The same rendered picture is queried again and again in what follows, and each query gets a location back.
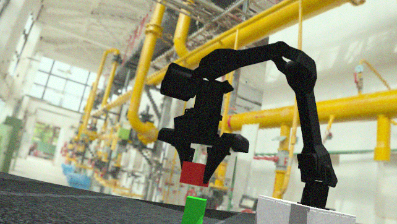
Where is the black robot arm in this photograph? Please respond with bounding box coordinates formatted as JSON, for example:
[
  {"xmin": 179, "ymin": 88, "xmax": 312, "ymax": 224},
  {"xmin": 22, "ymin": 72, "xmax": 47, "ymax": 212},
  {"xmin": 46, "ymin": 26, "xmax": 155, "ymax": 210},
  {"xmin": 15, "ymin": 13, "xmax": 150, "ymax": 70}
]
[{"xmin": 160, "ymin": 41, "xmax": 338, "ymax": 210}]

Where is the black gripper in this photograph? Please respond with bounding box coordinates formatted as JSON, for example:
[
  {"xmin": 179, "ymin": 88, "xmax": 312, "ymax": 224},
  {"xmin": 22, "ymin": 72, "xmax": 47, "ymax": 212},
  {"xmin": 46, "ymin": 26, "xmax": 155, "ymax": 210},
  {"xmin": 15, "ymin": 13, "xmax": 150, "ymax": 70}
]
[{"xmin": 158, "ymin": 103, "xmax": 249, "ymax": 184}]

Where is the red block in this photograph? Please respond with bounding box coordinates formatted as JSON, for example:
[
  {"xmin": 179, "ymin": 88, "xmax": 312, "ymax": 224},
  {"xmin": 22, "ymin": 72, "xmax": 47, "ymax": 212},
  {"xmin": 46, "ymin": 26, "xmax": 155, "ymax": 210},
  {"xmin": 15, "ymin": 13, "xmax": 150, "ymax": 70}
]
[{"xmin": 180, "ymin": 161, "xmax": 209, "ymax": 187}]

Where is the green block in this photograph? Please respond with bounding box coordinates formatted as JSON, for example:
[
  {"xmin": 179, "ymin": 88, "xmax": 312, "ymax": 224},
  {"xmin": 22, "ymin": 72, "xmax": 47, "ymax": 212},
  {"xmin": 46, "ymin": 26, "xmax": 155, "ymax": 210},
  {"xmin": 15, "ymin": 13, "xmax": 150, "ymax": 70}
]
[
  {"xmin": 184, "ymin": 196, "xmax": 207, "ymax": 219},
  {"xmin": 181, "ymin": 215, "xmax": 203, "ymax": 224}
]

